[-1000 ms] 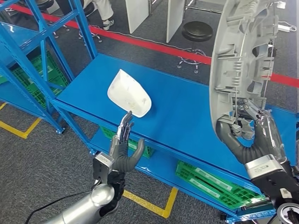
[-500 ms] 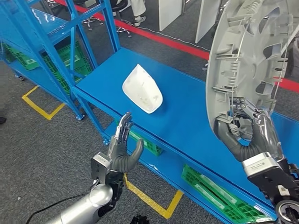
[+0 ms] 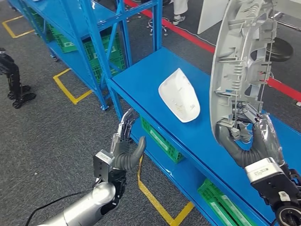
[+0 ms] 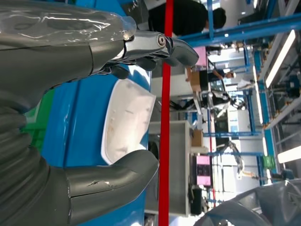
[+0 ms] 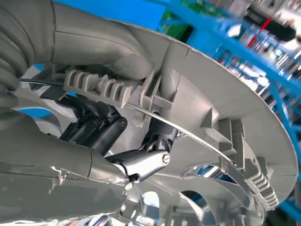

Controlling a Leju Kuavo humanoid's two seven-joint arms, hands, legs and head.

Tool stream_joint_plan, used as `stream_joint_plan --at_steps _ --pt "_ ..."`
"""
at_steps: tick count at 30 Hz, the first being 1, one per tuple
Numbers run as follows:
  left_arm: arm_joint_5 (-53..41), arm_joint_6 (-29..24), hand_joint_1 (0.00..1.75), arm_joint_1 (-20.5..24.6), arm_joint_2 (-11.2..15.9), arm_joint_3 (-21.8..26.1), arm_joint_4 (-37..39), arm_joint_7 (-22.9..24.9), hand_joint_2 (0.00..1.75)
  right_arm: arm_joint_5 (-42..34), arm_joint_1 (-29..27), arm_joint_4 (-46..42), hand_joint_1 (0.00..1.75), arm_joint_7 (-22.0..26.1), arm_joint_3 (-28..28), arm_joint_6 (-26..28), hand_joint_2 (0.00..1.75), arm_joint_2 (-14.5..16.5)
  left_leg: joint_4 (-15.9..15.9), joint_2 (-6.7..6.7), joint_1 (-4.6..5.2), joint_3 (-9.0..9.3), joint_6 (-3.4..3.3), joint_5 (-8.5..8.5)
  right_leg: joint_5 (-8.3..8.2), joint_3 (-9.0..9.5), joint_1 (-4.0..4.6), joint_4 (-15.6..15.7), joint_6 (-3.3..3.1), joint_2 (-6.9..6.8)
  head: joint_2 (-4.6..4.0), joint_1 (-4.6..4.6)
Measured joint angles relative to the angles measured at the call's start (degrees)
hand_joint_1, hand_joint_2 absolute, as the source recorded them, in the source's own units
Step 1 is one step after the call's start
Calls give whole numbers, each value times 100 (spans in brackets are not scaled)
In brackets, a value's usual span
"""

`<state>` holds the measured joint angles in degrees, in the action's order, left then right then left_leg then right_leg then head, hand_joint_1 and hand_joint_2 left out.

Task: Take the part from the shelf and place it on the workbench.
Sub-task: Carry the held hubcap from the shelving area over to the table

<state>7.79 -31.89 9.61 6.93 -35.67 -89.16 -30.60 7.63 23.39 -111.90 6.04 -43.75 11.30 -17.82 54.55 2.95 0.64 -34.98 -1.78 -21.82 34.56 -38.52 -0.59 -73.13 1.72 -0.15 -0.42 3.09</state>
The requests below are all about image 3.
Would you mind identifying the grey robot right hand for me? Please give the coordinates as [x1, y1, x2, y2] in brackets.
[215, 101, 285, 164]

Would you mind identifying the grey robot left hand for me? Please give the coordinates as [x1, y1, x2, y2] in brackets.
[110, 108, 146, 167]

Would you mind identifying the silver wheel hubcap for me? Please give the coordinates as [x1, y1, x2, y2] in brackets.
[209, 0, 278, 147]

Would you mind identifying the blue metal shelf rack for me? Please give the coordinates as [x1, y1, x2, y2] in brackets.
[78, 0, 301, 226]
[7, 0, 162, 111]

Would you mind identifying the white mirror cover part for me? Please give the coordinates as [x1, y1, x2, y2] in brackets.
[158, 68, 201, 123]

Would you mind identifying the green plastic crate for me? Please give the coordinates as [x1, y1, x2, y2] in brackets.
[82, 31, 127, 84]
[198, 178, 256, 226]
[140, 116, 185, 164]
[28, 8, 78, 54]

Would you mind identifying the red barrier tape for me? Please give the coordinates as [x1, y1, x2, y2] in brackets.
[124, 0, 301, 103]

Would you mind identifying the person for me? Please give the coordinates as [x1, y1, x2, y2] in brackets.
[173, 0, 189, 25]

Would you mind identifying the black jointed stand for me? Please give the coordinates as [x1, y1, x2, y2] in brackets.
[0, 47, 37, 110]

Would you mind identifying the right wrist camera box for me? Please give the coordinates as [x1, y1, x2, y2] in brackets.
[244, 157, 300, 208]

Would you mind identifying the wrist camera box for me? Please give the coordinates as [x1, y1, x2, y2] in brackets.
[244, 157, 300, 208]
[93, 149, 115, 183]

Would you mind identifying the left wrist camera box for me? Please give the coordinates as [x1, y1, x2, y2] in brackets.
[93, 149, 115, 183]

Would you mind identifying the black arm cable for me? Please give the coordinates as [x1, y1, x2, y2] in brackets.
[24, 189, 94, 226]

